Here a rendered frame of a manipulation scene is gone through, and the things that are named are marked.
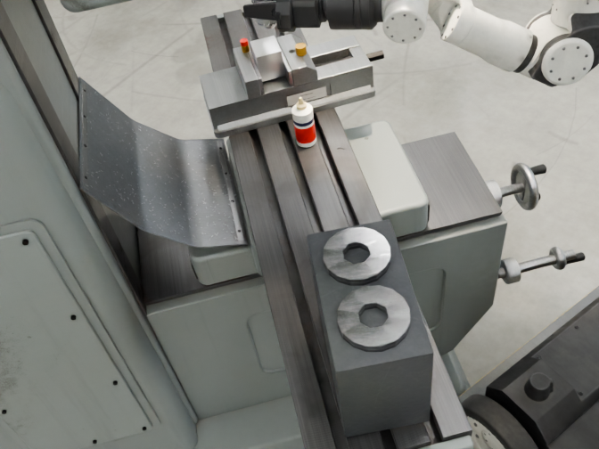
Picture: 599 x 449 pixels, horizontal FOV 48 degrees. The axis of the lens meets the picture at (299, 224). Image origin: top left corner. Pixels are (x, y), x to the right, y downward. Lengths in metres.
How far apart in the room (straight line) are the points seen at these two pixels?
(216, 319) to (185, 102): 1.72
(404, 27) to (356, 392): 0.55
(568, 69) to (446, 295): 0.68
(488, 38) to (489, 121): 1.68
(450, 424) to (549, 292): 1.32
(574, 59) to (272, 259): 0.58
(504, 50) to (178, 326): 0.85
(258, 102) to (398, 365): 0.72
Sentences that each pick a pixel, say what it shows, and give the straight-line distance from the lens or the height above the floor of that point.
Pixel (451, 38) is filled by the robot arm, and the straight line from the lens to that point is 1.12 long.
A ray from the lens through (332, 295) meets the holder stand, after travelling 0.87.
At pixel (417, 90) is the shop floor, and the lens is 2.94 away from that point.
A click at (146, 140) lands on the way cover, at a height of 0.92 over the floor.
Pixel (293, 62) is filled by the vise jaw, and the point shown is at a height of 1.02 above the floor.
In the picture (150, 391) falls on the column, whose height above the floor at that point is 0.49.
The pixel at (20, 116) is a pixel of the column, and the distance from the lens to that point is 1.05.
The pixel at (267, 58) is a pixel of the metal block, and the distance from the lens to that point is 1.37.
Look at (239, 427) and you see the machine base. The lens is 1.81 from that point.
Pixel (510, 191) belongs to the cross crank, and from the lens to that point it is 1.66.
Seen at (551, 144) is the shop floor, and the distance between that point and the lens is 2.73.
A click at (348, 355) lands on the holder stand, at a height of 1.10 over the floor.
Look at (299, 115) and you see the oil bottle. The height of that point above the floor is 1.00.
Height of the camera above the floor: 1.81
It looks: 48 degrees down
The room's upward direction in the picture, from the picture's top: 10 degrees counter-clockwise
